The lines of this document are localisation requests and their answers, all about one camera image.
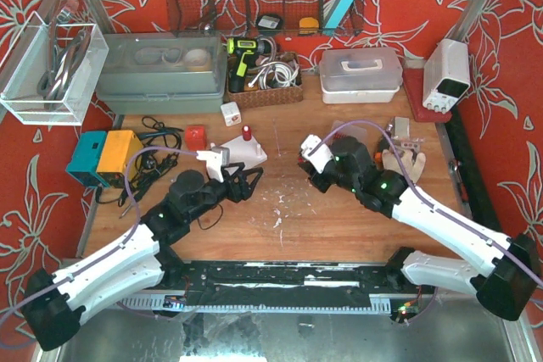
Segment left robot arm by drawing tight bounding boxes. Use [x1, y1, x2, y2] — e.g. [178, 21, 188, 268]
[20, 163, 264, 351]

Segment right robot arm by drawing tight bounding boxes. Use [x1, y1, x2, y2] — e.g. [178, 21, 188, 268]
[299, 135, 540, 321]

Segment translucent plastic spring bin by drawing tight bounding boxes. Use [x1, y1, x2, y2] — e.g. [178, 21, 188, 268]
[329, 120, 367, 143]

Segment white peg fixture base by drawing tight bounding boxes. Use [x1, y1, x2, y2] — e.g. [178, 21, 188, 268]
[221, 130, 268, 169]

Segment white cube power adapter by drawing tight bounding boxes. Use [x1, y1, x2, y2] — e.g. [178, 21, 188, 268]
[220, 102, 242, 127]

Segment red cube block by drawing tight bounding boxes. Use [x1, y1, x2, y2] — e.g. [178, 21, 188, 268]
[184, 125, 207, 152]

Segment white work glove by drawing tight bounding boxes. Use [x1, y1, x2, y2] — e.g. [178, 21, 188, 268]
[381, 149, 427, 183]

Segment small grey metal box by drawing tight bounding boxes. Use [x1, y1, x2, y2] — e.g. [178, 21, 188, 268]
[391, 116, 411, 140]

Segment woven wicker basket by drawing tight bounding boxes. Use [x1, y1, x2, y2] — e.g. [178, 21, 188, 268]
[226, 73, 304, 109]

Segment yellow box device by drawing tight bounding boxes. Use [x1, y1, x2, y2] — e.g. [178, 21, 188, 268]
[97, 130, 143, 189]

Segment white clear-lid storage box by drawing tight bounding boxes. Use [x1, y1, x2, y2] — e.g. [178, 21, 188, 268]
[319, 47, 403, 104]

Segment red book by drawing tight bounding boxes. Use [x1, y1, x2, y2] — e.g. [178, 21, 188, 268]
[403, 68, 452, 124]

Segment teal box device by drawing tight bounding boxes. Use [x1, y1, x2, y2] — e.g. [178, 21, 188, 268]
[65, 131, 109, 187]

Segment grey plastic toolbox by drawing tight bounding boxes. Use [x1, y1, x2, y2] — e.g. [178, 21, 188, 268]
[96, 33, 227, 115]

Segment white bench power supply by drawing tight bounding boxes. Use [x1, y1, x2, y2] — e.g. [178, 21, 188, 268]
[422, 39, 470, 114]

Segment yellow tape measure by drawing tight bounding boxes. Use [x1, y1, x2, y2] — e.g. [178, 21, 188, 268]
[299, 17, 320, 36]

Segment blue white tool in basket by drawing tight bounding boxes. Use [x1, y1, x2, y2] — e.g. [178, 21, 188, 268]
[322, 0, 355, 36]

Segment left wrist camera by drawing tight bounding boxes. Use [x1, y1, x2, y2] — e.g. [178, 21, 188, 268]
[196, 146, 230, 183]

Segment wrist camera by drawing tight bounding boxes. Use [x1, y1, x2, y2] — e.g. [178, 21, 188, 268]
[300, 134, 333, 174]
[196, 146, 230, 183]

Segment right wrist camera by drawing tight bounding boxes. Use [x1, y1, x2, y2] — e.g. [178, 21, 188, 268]
[300, 134, 333, 174]

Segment black power cable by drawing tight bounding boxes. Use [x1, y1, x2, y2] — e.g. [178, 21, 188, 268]
[95, 114, 186, 210]

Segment flexible metal hose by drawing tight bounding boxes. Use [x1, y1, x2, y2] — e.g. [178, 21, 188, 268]
[249, 39, 283, 90]

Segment white coiled cable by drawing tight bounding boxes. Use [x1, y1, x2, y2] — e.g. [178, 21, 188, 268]
[265, 61, 300, 90]

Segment green black cordless drill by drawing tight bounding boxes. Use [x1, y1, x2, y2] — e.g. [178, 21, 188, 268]
[227, 36, 276, 93]

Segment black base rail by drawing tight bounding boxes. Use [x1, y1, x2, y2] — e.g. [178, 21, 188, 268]
[124, 260, 434, 315]

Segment clear acrylic wall bin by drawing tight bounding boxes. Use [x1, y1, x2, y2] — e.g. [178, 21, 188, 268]
[1, 13, 109, 126]

